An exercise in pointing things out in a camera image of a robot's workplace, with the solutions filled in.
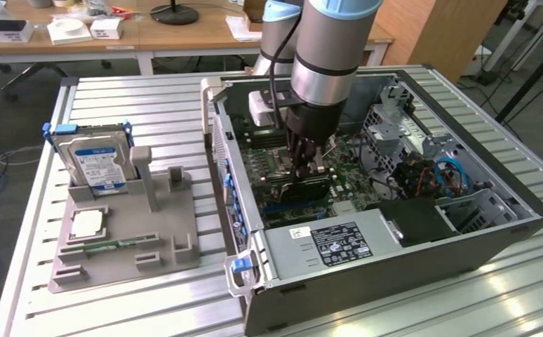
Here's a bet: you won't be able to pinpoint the black open PC case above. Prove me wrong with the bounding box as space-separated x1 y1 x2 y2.
199 67 543 336

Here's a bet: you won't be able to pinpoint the black plastic shroud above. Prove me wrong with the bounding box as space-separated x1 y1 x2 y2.
378 197 464 249

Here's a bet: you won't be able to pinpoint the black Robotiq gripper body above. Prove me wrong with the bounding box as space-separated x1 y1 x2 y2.
283 103 343 144

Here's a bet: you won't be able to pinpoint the black round lamp base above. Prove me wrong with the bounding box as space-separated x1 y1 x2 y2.
150 0 201 26

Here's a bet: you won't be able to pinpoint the black wire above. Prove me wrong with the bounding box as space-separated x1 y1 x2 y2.
349 131 408 201

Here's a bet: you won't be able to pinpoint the black slanted pole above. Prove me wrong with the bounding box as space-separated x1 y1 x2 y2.
496 34 543 123

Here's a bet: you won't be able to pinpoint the red wire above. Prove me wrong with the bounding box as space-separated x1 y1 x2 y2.
417 167 436 197

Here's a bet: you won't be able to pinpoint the black power adapter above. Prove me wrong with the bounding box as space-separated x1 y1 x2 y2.
476 71 501 87

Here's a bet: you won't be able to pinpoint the wire locking lever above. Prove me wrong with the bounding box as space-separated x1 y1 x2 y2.
322 138 343 157

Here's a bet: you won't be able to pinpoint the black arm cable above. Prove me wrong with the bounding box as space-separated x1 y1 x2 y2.
269 17 303 129

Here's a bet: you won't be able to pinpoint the blue card retainer clips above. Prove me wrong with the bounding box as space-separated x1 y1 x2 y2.
223 174 247 246

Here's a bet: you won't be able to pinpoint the wooden desk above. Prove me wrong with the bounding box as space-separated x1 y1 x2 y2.
138 0 395 77
0 0 142 66

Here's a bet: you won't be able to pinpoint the grey metal disk bracket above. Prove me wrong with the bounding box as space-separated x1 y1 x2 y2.
433 187 524 235

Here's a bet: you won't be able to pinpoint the brown cardboard box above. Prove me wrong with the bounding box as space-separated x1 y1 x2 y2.
242 0 267 24

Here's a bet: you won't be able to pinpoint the wooden cabinet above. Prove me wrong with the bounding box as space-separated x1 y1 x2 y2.
377 0 510 84

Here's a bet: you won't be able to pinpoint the black chair base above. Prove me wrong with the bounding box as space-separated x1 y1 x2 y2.
0 62 71 103

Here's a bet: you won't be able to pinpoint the blue SATA wire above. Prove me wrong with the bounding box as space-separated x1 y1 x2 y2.
433 157 473 199

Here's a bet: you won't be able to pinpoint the perforated metal disk bay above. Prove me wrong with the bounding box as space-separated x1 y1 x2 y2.
361 83 437 178

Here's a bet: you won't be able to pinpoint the hard disk with blue caddy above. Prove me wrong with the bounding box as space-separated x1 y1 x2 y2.
41 119 141 196

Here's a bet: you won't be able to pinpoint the green Dell motherboard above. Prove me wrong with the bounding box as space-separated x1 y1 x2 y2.
239 119 381 231

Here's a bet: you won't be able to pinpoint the white box with black top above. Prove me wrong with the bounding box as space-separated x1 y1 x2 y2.
0 19 35 44

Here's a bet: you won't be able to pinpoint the CPU socket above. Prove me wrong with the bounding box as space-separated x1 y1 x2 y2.
271 146 297 176

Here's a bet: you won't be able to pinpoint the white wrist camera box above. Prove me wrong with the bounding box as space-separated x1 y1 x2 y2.
247 91 286 126

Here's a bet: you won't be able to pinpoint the silver CPU chip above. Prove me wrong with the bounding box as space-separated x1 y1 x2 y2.
69 209 109 239

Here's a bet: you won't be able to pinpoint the grey power supply unit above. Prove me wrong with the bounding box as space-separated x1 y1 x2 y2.
261 209 403 282

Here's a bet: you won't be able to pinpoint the blue expansion slot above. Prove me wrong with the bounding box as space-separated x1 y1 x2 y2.
262 200 319 213

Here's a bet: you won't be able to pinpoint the stack of papers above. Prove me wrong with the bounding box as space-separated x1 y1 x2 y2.
226 14 265 43

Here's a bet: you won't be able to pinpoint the small white box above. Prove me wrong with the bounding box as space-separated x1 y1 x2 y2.
89 17 125 40

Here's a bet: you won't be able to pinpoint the white floor cable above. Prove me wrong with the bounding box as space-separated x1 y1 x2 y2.
0 145 43 166

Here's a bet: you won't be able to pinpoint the grey parts rack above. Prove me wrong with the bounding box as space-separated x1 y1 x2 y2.
49 145 203 295

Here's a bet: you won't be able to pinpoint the silver chipset heatsink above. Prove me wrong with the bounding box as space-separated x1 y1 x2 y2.
331 201 361 216

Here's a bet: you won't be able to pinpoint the white table frame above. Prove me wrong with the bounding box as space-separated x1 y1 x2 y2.
485 19 543 98

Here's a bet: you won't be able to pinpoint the black RAM slot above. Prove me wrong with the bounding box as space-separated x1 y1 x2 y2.
247 134 287 145
247 131 287 142
246 127 287 138
250 138 289 149

